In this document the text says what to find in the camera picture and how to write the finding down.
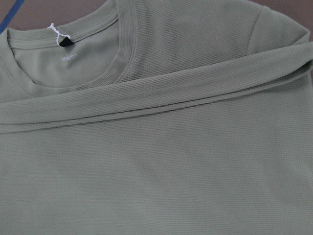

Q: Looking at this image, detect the olive green long-sleeve shirt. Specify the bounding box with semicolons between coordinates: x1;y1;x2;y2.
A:
0;0;313;235

